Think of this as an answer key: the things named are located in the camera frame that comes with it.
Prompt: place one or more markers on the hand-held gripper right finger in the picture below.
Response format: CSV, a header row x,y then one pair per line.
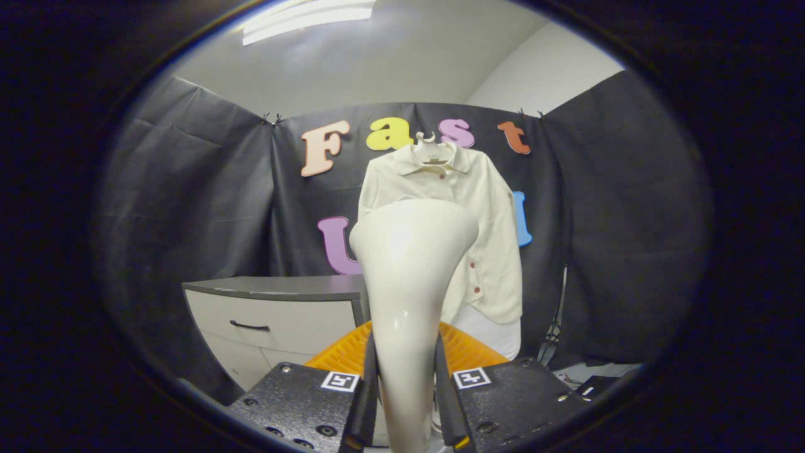
x,y
445,396

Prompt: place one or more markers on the white garment steamer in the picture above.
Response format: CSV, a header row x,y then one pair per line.
x,y
409,270

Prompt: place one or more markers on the ceiling light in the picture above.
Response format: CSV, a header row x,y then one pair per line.
x,y
308,17

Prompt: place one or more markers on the dark tripod stand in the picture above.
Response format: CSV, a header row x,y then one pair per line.
x,y
555,327

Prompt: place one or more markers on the cream button shirt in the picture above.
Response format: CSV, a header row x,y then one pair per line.
x,y
490,214

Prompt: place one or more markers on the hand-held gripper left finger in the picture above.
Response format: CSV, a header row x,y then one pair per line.
x,y
361,390

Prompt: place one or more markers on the white clothes hanger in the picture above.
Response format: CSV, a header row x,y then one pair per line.
x,y
429,139

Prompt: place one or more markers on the grey drawer cabinet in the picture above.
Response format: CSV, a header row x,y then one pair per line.
x,y
283,324

